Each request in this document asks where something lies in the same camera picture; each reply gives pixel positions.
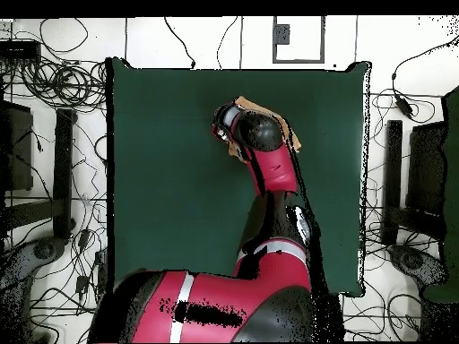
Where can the orange terry towel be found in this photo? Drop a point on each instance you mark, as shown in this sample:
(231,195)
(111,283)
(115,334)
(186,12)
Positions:
(258,106)

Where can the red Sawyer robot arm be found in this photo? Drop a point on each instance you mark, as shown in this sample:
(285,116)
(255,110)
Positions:
(272,168)

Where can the black flat equipment box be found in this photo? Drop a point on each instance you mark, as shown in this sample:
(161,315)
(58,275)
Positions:
(19,50)

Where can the dark green table cloth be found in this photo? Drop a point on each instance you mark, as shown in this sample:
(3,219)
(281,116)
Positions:
(161,179)

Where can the small grey box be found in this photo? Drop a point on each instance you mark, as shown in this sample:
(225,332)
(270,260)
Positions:
(282,34)

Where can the black stand foot bar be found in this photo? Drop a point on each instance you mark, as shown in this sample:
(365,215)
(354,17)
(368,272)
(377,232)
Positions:
(64,172)
(393,172)

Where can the large black equipment box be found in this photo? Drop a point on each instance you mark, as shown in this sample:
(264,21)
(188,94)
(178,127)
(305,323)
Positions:
(18,150)
(426,168)

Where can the small black power adapter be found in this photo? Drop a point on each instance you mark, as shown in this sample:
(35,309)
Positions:
(81,284)

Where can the dark stand base with wheel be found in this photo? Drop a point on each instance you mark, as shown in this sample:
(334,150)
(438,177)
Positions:
(43,251)
(412,261)

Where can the green cloth sheet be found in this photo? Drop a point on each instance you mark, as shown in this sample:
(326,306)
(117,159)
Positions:
(452,179)

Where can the grey square floor frame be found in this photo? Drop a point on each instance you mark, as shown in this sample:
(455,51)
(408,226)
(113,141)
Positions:
(274,53)

